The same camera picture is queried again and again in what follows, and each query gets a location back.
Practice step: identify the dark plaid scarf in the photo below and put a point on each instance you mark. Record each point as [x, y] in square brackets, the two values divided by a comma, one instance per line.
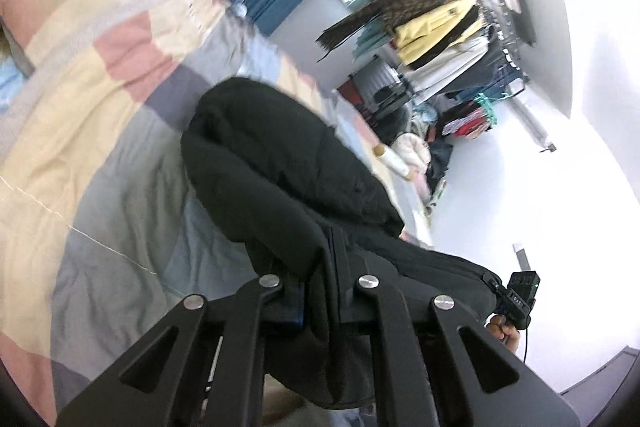
[393, 13]

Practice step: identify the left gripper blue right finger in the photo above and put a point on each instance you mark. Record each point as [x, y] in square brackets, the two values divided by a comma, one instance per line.
[330, 251]

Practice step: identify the cream plush cushion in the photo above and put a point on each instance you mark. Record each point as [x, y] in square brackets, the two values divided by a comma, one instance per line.
[413, 150]

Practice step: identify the teal sock hanger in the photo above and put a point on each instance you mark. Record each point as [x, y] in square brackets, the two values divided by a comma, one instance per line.
[487, 104]

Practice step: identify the black puffy jacket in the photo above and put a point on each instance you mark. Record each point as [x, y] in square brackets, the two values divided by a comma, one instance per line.
[274, 177]

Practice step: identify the grey ribbed suitcase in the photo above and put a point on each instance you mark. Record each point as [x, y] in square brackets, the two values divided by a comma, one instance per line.
[381, 88]

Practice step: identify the yellow fleece hoodie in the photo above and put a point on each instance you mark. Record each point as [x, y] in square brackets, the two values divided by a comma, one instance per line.
[417, 37]

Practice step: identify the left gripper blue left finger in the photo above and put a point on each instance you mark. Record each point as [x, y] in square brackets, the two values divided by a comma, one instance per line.
[298, 302]

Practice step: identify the right hand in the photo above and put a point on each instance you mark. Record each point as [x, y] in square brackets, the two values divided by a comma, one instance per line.
[504, 332]

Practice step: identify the patchwork pastel bed quilt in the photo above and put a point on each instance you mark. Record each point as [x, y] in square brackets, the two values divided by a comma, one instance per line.
[101, 232]

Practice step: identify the white hanging sweatshirt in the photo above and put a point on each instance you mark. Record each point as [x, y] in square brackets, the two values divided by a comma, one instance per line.
[447, 66]

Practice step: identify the white cylindrical bolster pillow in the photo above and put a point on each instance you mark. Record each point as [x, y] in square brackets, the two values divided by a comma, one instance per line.
[393, 162]

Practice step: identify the teal hanging garment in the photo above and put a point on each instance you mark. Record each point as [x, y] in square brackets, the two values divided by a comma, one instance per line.
[373, 36]

